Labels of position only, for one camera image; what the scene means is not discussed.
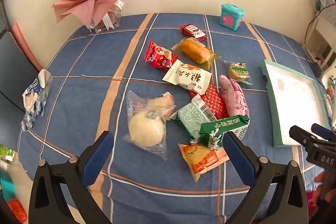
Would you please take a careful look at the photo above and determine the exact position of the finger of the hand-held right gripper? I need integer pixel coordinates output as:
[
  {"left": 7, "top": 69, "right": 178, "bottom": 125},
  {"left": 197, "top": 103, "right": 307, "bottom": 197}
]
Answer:
[
  {"left": 289, "top": 125, "right": 319, "bottom": 152},
  {"left": 311, "top": 123, "right": 336, "bottom": 141}
]

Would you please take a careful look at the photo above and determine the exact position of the blue white crumpled wrapper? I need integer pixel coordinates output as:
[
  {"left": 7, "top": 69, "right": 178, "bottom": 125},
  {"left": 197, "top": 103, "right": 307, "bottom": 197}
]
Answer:
[{"left": 21, "top": 69, "right": 53, "bottom": 132}]

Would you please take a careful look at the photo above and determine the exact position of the dark red biscuit packet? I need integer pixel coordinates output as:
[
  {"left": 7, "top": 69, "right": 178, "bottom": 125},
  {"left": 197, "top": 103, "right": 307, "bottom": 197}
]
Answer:
[{"left": 180, "top": 25, "right": 208, "bottom": 42}]

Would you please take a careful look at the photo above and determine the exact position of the teal desk fan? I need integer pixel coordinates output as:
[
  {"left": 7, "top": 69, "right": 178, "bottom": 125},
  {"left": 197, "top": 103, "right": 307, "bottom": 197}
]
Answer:
[{"left": 314, "top": 0, "right": 336, "bottom": 14}]

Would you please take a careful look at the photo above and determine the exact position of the black power cable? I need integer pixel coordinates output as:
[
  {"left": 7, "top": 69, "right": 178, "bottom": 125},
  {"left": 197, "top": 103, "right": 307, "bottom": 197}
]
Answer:
[{"left": 302, "top": 5, "right": 336, "bottom": 59}]

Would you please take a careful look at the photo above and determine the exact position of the dark grey panel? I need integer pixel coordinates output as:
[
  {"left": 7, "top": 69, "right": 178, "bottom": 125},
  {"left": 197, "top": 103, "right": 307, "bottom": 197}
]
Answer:
[{"left": 0, "top": 30, "right": 40, "bottom": 112}]

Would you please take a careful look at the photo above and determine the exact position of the red cartoon snack packet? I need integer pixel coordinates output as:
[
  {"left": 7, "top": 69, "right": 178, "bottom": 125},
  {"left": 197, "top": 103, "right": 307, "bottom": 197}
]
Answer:
[{"left": 144, "top": 41, "right": 178, "bottom": 69}]

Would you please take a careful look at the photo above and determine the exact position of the pink bread packet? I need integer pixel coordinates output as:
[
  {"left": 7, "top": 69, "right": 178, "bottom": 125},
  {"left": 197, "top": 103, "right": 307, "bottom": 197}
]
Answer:
[{"left": 219, "top": 74, "right": 250, "bottom": 117}]

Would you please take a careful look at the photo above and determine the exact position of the green white milk snack packet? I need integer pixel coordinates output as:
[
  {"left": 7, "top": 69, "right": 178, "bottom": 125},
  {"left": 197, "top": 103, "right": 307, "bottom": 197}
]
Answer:
[{"left": 199, "top": 115, "right": 250, "bottom": 150}]

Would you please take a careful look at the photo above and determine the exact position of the orange plastic object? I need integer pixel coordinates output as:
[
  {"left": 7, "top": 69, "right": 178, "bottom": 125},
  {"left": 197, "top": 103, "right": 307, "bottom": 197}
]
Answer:
[{"left": 8, "top": 199, "right": 28, "bottom": 223}]

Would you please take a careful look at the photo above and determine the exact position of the person's right hand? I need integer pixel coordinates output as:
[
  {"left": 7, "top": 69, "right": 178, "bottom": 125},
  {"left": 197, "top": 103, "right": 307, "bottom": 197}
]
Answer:
[{"left": 314, "top": 171, "right": 327, "bottom": 205}]

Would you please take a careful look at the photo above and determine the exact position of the clear acrylic vase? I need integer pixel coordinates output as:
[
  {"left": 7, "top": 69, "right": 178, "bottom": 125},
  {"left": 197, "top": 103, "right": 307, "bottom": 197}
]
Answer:
[{"left": 89, "top": 10, "right": 123, "bottom": 33}]

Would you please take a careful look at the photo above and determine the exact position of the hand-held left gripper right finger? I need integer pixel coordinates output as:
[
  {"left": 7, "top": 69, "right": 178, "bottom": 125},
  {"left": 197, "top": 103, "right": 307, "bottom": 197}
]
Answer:
[{"left": 223, "top": 131, "right": 309, "bottom": 224}]

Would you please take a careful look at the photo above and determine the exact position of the green rimmed white box tray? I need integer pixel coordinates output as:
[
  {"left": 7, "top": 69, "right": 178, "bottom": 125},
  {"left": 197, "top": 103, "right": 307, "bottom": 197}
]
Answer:
[{"left": 260, "top": 59, "right": 330, "bottom": 148}]

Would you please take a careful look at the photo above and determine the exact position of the orange yellow snack packet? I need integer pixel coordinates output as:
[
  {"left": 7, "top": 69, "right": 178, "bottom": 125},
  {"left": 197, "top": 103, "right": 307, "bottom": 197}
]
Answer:
[{"left": 178, "top": 143, "right": 230, "bottom": 182}]

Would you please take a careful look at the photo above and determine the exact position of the pale green barcode packet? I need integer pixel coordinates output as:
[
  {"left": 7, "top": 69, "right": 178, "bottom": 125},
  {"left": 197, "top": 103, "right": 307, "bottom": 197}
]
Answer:
[{"left": 169, "top": 94, "right": 218, "bottom": 140}]

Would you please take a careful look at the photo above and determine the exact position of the teal toy box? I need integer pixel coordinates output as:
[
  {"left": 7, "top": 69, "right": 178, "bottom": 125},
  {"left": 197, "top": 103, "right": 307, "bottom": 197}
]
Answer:
[{"left": 220, "top": 4, "right": 243, "bottom": 31}]

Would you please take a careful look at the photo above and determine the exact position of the pink wooden rail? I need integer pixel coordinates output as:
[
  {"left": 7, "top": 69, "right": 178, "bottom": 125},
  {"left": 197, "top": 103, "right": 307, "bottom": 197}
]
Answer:
[{"left": 11, "top": 23, "right": 44, "bottom": 72}]

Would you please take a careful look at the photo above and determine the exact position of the cream white pastry packet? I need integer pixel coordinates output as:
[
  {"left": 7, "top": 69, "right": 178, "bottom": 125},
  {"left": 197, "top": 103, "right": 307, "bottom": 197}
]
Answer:
[{"left": 162, "top": 59, "right": 213, "bottom": 95}]

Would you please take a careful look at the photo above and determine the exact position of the white bedside shelf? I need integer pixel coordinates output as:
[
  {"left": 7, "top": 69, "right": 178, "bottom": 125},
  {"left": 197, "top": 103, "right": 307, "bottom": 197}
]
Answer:
[{"left": 304, "top": 5, "right": 336, "bottom": 69}]

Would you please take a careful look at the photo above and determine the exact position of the green carton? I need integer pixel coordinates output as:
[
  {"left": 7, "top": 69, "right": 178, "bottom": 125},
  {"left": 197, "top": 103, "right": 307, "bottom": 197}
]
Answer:
[{"left": 0, "top": 145, "right": 15, "bottom": 161}]

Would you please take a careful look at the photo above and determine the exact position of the clear round bun packet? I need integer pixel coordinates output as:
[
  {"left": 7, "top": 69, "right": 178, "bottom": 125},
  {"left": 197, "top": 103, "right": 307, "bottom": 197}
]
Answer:
[{"left": 123, "top": 91, "right": 171, "bottom": 161}]

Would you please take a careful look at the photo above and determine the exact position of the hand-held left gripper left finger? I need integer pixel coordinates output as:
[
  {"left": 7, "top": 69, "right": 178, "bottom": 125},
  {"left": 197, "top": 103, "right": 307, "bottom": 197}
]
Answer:
[{"left": 28, "top": 131, "right": 114, "bottom": 224}]

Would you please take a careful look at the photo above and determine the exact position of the blue plaid bedsheet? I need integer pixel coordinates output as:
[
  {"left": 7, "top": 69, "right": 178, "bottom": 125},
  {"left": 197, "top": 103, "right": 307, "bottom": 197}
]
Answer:
[{"left": 17, "top": 13, "right": 331, "bottom": 224}]

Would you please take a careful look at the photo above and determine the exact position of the small yellow cake packet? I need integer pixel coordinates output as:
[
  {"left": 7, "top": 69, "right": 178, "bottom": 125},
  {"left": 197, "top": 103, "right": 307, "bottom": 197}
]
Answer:
[{"left": 157, "top": 91, "right": 176, "bottom": 119}]

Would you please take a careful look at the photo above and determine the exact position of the green label round cookie packet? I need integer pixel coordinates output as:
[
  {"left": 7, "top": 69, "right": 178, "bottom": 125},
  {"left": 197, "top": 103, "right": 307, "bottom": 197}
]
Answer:
[{"left": 223, "top": 60, "right": 253, "bottom": 87}]

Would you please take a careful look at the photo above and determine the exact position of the red patterned wafer packet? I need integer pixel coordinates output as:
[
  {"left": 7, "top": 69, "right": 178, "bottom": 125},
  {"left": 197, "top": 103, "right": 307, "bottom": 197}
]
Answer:
[{"left": 188, "top": 82, "right": 228, "bottom": 121}]

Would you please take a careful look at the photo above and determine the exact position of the teal plastic object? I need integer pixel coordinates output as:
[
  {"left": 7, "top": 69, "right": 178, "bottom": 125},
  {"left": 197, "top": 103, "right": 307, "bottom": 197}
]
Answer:
[{"left": 0, "top": 178, "right": 13, "bottom": 200}]

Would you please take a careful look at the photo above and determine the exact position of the orange cake clear packet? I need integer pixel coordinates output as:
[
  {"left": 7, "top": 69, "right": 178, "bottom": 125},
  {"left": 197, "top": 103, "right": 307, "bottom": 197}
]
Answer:
[{"left": 172, "top": 38, "right": 221, "bottom": 70}]

